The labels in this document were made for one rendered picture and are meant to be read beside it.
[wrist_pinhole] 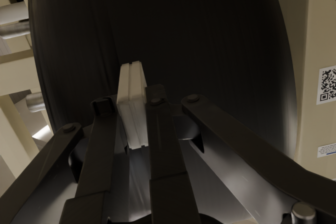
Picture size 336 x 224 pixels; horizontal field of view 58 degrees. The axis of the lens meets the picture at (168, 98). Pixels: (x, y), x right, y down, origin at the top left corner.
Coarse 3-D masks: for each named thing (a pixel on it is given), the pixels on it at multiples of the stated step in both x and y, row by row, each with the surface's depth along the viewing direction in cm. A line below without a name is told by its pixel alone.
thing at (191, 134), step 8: (152, 88) 19; (160, 88) 18; (152, 96) 17; (160, 96) 17; (176, 104) 16; (176, 112) 15; (184, 112) 15; (176, 120) 15; (184, 120) 15; (192, 120) 15; (176, 128) 15; (184, 128) 15; (192, 128) 15; (184, 136) 15; (192, 136) 15; (200, 136) 15
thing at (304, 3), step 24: (288, 0) 51; (312, 0) 46; (288, 24) 53; (312, 24) 48; (312, 48) 50; (312, 72) 52; (312, 96) 55; (312, 120) 58; (312, 144) 61; (312, 168) 65
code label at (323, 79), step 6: (330, 66) 52; (324, 72) 52; (330, 72) 53; (318, 78) 53; (324, 78) 53; (330, 78) 53; (318, 84) 54; (324, 84) 54; (330, 84) 54; (318, 90) 54; (324, 90) 54; (330, 90) 55; (318, 96) 55; (324, 96) 55; (330, 96) 55; (318, 102) 56; (324, 102) 56
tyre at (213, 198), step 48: (48, 0) 31; (96, 0) 30; (144, 0) 30; (192, 0) 30; (240, 0) 30; (48, 48) 31; (96, 48) 30; (144, 48) 30; (192, 48) 30; (240, 48) 30; (288, 48) 34; (48, 96) 33; (96, 96) 30; (240, 96) 31; (288, 96) 34; (288, 144) 36; (144, 192) 34
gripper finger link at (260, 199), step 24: (192, 96) 15; (216, 120) 13; (192, 144) 15; (216, 144) 12; (240, 144) 11; (264, 144) 10; (216, 168) 13; (240, 168) 10; (264, 168) 9; (288, 168) 9; (240, 192) 11; (264, 192) 9; (288, 192) 8; (312, 192) 8; (264, 216) 10
